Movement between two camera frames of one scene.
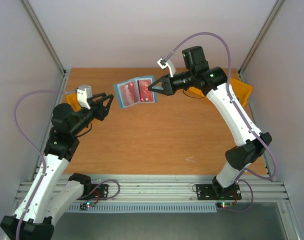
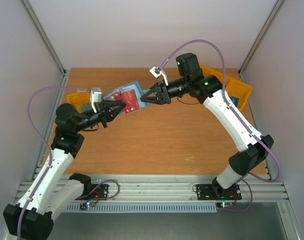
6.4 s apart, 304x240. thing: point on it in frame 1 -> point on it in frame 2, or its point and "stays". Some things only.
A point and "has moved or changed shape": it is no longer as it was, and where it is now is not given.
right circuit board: (224, 204) stays
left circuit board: (86, 206) stays
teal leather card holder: (136, 91) has moved or changed shape
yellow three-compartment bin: (242, 90) stays
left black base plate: (101, 191) stays
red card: (129, 93) -> (116, 96)
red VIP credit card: (145, 94) -> (131, 100)
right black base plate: (214, 192) stays
